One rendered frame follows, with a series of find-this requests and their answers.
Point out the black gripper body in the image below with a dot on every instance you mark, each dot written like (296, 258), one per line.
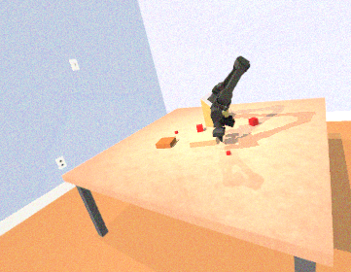
(219, 131)

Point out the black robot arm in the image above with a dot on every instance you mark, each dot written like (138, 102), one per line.
(223, 92)

